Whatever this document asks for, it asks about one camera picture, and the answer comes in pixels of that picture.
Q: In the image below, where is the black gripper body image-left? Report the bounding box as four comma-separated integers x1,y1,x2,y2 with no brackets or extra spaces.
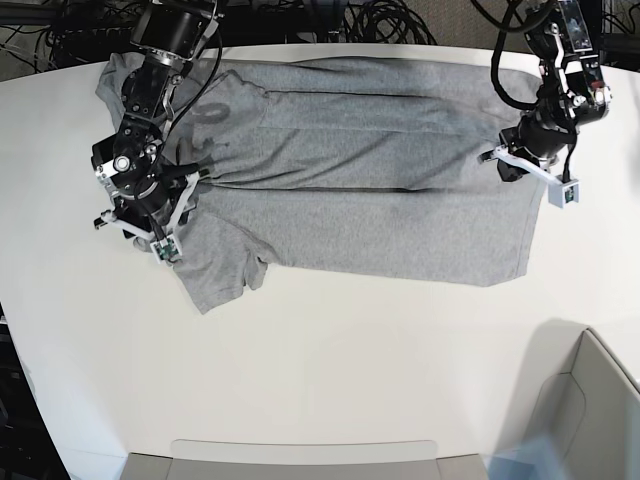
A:
93,169,201,240

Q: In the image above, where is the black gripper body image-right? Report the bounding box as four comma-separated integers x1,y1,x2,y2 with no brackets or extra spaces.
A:
499,112,580,173

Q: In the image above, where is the grey T-shirt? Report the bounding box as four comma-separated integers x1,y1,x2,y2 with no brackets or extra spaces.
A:
94,52,551,316

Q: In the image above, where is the grey bin right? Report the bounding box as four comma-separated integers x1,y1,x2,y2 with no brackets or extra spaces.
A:
531,330,639,479

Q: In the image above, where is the grey tray bottom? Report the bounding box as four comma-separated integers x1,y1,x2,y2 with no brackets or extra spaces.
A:
120,439,488,479

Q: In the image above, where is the blue translucent object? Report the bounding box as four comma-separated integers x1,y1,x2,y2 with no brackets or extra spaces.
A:
484,435,558,480

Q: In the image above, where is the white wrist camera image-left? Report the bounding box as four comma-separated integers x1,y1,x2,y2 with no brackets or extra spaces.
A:
150,234,182,264

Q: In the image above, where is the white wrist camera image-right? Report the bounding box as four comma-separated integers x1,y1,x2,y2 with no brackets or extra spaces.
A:
547,177,580,208

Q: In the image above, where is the black cable bundle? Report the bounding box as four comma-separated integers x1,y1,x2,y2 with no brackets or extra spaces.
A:
324,0,439,47

